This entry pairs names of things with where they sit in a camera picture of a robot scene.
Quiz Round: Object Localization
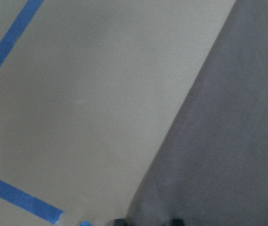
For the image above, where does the dark brown t-shirt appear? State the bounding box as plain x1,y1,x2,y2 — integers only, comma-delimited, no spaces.
127,0,268,226

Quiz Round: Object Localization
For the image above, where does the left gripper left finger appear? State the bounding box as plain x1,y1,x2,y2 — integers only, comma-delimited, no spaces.
114,218,125,226

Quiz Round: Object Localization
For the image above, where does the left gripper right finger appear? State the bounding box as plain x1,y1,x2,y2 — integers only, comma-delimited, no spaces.
171,218,183,226

